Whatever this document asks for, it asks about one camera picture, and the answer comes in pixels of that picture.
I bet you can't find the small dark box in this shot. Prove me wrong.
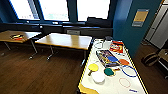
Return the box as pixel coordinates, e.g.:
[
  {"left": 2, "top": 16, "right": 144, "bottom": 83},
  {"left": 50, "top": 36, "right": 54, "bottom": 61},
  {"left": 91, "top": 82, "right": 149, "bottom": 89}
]
[{"left": 104, "top": 35, "right": 114, "bottom": 42}]

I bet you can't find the teal round disc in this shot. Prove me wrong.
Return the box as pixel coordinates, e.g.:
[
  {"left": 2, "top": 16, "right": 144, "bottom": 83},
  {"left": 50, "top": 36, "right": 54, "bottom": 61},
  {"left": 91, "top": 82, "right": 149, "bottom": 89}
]
[{"left": 103, "top": 67, "right": 115, "bottom": 77}]

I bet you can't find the bright window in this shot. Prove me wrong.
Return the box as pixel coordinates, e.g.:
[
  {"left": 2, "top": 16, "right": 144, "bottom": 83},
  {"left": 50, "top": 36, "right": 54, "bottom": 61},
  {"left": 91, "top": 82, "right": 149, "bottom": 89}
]
[
  {"left": 9, "top": 0, "right": 35, "bottom": 20},
  {"left": 38, "top": 0, "right": 70, "bottom": 21},
  {"left": 77, "top": 0, "right": 111, "bottom": 22}
]

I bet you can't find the orange red toy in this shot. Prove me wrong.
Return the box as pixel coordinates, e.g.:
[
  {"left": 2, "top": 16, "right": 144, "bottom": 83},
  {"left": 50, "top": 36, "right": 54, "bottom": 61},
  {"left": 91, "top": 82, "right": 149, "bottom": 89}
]
[{"left": 9, "top": 33, "right": 26, "bottom": 42}]

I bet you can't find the white hallway door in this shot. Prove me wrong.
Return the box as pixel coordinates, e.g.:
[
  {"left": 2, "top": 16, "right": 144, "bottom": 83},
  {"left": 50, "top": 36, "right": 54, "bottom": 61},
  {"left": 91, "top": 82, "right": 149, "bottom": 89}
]
[{"left": 145, "top": 3, "right": 168, "bottom": 50}]

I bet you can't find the orange red board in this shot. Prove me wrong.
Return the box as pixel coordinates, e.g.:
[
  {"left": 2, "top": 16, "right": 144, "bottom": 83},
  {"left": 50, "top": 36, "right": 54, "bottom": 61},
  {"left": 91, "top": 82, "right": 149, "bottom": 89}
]
[{"left": 109, "top": 40, "right": 125, "bottom": 54}]

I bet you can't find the framed wall picture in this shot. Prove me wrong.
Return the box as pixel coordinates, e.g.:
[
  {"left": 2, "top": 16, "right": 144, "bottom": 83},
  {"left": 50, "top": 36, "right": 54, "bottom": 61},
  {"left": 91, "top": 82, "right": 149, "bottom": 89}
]
[{"left": 132, "top": 8, "right": 149, "bottom": 28}]

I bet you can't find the white bowl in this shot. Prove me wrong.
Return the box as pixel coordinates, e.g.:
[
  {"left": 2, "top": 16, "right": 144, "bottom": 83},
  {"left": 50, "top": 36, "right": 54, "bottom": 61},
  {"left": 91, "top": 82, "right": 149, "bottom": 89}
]
[{"left": 91, "top": 71, "right": 106, "bottom": 84}]

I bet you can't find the small yellow table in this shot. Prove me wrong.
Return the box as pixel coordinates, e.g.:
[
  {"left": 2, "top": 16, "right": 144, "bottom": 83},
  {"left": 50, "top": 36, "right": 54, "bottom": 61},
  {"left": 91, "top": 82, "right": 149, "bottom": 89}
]
[{"left": 0, "top": 30, "right": 43, "bottom": 56}]

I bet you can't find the blue game box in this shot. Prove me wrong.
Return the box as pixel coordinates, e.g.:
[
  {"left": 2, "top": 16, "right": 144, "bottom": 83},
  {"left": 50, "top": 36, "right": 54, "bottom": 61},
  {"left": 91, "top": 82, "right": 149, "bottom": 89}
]
[{"left": 95, "top": 49, "right": 120, "bottom": 68}]

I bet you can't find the dark sofa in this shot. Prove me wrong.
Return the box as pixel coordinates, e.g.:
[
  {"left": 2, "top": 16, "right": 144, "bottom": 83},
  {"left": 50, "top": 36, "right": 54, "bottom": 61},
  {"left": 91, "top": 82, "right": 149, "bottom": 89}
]
[{"left": 61, "top": 16, "right": 114, "bottom": 39}]

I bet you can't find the white top low table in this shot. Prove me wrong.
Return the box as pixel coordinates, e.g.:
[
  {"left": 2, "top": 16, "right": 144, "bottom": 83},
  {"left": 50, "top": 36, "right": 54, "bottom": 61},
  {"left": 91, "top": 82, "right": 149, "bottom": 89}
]
[{"left": 34, "top": 32, "right": 93, "bottom": 61}]

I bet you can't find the yellow round paddle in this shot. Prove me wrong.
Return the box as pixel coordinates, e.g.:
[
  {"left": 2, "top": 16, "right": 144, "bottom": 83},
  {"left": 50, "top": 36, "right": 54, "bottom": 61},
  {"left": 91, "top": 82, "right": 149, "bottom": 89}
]
[{"left": 87, "top": 63, "right": 100, "bottom": 76}]

